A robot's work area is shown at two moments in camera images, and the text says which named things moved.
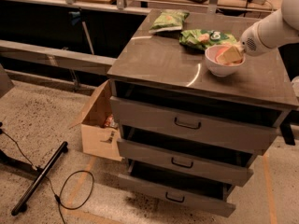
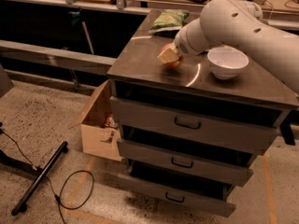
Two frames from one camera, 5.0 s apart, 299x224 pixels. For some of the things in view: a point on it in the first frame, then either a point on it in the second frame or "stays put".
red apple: [221, 50] to [173, 63]
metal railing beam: [67, 60] stays put
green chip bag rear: [168, 20] stays put
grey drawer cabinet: [189, 135] stays put
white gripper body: [252, 41] to [181, 44]
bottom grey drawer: [195, 191] stays put
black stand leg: [21, 205] stays put
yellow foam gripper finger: [232, 55] to [169, 55]
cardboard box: [100, 130] stays put
